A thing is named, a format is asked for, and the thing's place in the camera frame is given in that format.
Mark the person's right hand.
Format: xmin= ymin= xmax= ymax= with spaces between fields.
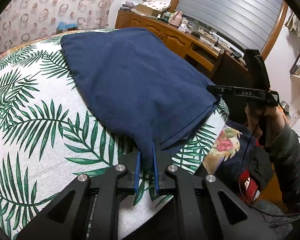
xmin=245 ymin=103 xmax=285 ymax=144

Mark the wooden sideboard cabinet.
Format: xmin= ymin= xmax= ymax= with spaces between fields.
xmin=115 ymin=9 xmax=250 ymax=82

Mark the navy bed cover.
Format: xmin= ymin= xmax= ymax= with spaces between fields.
xmin=215 ymin=120 xmax=256 ymax=184

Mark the blue box by curtain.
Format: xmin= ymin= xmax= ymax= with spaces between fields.
xmin=56 ymin=21 xmax=78 ymax=34

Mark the floral quilt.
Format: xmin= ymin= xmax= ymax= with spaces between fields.
xmin=203 ymin=125 xmax=242 ymax=174

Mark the navy printed t-shirt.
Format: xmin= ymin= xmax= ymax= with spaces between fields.
xmin=61 ymin=28 xmax=219 ymax=170

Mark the circle patterned curtain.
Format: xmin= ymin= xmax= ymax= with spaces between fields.
xmin=0 ymin=0 xmax=115 ymax=53

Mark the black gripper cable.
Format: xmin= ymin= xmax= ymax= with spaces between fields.
xmin=238 ymin=104 xmax=300 ymax=218

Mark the grey window blind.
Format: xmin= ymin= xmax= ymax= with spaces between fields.
xmin=177 ymin=0 xmax=283 ymax=50

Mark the red bag on floor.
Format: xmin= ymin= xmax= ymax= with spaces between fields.
xmin=239 ymin=170 xmax=260 ymax=204

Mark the cardboard box on cabinet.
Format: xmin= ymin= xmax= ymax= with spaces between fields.
xmin=136 ymin=0 xmax=171 ymax=17

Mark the palm leaf bed sheet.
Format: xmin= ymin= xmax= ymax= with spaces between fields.
xmin=0 ymin=28 xmax=231 ymax=240

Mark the grey sleeved right forearm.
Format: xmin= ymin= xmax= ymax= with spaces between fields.
xmin=264 ymin=125 xmax=300 ymax=213

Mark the pink kettle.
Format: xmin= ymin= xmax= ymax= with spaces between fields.
xmin=170 ymin=10 xmax=183 ymax=28

